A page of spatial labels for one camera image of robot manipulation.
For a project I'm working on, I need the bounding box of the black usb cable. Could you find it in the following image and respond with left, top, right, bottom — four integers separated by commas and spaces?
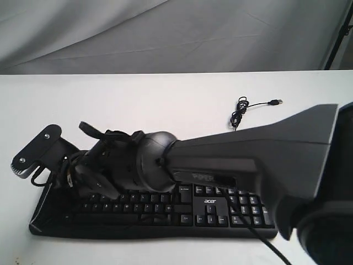
230, 96, 284, 130

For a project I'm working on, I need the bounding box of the grey backdrop cloth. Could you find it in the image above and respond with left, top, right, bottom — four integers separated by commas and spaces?
1, 1, 351, 75

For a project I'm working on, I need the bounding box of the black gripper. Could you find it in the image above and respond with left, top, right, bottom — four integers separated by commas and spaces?
52, 146, 124, 199

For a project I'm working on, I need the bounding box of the black tripod stand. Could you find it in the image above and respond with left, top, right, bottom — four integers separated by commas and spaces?
323, 1, 352, 70

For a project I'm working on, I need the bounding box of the black acer keyboard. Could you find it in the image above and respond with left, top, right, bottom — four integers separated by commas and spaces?
29, 183, 277, 240

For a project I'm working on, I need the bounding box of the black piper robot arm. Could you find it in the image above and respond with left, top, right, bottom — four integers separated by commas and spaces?
52, 104, 352, 264

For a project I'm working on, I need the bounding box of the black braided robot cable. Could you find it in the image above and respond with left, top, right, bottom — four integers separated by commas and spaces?
220, 184, 293, 265

